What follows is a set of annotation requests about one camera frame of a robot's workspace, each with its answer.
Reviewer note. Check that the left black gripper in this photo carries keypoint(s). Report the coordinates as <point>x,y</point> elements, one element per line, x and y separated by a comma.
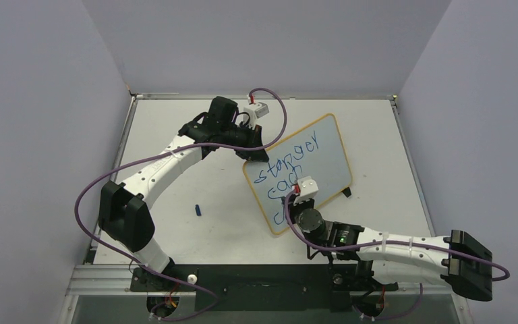
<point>254,136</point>

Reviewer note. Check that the yellow framed whiteboard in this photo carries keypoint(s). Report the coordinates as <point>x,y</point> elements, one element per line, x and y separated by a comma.
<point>316,150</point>

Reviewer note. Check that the blue marker cap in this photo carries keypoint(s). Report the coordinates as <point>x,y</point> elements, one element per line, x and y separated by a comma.
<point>198,210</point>

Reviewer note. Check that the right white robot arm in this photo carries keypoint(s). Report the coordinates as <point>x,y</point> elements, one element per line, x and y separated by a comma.
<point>457,261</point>

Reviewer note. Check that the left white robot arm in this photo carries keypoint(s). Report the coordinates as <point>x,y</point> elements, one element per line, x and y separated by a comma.
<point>124,211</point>

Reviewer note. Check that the right black whiteboard clip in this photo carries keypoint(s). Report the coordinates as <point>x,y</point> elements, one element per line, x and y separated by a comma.
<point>347,192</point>

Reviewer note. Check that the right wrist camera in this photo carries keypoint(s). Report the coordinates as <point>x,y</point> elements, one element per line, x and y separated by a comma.
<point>305,189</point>

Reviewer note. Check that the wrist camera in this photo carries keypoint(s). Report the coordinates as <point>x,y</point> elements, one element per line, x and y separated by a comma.
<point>305,189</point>
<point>252,112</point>

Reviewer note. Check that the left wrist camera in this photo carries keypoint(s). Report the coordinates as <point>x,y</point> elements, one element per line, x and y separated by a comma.
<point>252,112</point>

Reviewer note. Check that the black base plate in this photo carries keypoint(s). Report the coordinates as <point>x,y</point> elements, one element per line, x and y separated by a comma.
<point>293,287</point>

